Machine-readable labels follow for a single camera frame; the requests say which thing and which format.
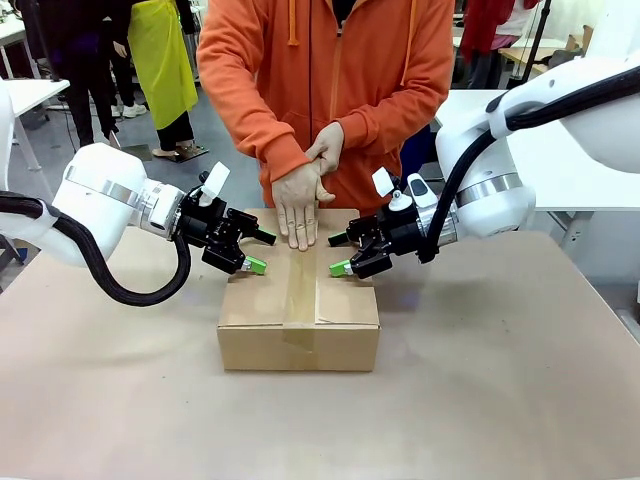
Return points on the black tripod stand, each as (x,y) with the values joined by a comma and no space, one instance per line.
(537,35)

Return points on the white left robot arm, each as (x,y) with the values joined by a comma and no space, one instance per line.
(100,195)

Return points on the person body orange hoodie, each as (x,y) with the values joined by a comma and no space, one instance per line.
(330,65)

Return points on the white side table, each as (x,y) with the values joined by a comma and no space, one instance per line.
(30,97)

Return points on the person right hand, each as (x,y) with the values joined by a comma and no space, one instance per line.
(297,200)

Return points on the blue chair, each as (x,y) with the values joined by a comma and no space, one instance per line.
(415,150)

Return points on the person in red top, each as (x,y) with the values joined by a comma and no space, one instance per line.
(487,35)

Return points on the person right forearm orange sleeve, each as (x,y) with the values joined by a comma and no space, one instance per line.
(270,140)

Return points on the white paper tag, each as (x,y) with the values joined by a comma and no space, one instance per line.
(217,179)
(382,182)

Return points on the person left hand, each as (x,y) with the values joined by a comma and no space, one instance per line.
(330,145)

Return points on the person left forearm orange sleeve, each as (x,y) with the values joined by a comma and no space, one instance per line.
(395,125)

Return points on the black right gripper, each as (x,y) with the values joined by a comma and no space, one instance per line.
(390,235)

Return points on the person in dark clothes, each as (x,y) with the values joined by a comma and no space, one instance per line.
(85,65)

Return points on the clear packing tape strip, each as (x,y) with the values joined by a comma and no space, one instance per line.
(300,300)

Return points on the brown cardboard box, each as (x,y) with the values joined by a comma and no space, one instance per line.
(300,315)

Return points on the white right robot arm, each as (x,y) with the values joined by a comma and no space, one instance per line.
(500,165)

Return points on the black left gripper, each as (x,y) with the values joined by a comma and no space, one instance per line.
(215,230)

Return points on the person in yellow apron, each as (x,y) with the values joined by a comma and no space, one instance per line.
(162,65)

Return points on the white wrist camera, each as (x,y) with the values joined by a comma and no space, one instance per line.
(419,189)

